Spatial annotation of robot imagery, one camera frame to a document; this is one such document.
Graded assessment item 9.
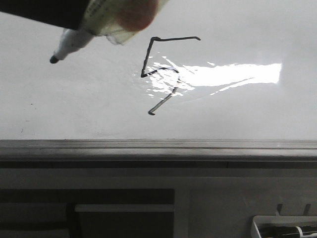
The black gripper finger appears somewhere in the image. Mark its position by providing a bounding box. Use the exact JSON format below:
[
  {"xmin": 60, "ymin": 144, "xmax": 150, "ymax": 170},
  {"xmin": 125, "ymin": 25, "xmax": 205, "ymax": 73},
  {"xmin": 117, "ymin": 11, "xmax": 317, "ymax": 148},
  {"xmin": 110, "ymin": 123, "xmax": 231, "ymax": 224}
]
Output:
[{"xmin": 0, "ymin": 0, "xmax": 89, "ymax": 30}]

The white whiteboard marker with tape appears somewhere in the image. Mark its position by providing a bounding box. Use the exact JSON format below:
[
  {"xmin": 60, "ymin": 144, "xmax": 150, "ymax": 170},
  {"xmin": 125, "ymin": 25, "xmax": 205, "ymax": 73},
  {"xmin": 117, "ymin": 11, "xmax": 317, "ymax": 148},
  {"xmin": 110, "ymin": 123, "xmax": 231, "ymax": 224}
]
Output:
[{"xmin": 50, "ymin": 0, "xmax": 167, "ymax": 64}]

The white whiteboard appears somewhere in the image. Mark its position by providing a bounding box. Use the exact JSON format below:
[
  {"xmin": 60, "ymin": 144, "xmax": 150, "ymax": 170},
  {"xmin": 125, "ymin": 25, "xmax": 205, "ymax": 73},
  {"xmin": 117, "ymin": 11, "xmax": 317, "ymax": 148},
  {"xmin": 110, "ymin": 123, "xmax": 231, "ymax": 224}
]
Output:
[{"xmin": 0, "ymin": 0, "xmax": 317, "ymax": 140}]

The black marker in tray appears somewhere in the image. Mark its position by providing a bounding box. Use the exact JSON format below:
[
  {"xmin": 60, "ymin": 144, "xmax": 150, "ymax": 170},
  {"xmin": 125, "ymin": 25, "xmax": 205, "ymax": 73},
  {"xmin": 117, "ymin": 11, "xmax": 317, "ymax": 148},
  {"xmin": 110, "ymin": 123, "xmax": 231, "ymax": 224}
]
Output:
[{"xmin": 259, "ymin": 225, "xmax": 317, "ymax": 238}]

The grey aluminium whiteboard frame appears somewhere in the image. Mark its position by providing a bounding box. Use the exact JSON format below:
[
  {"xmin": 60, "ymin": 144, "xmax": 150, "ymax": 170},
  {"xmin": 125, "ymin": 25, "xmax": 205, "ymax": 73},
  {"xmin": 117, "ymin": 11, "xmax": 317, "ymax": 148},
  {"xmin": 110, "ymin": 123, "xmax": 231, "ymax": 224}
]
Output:
[{"xmin": 0, "ymin": 139, "xmax": 317, "ymax": 169}]

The white wall-mounted marker tray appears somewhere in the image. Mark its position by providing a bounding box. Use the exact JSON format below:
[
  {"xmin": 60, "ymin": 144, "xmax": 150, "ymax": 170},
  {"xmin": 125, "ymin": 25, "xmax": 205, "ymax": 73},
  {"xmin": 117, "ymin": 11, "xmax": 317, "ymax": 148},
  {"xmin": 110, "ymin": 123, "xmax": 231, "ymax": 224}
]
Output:
[{"xmin": 251, "ymin": 215, "xmax": 317, "ymax": 238}]

